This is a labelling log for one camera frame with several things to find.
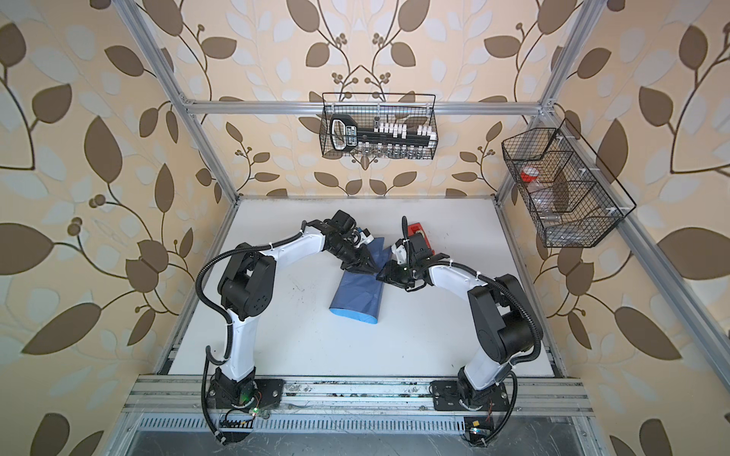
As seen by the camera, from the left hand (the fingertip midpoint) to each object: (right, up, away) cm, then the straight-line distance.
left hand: (373, 267), depth 89 cm
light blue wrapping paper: (-4, -7, -4) cm, 9 cm away
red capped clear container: (+45, +28, -8) cm, 54 cm away
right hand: (+3, -4, +2) cm, 5 cm away
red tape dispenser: (+15, +13, +16) cm, 26 cm away
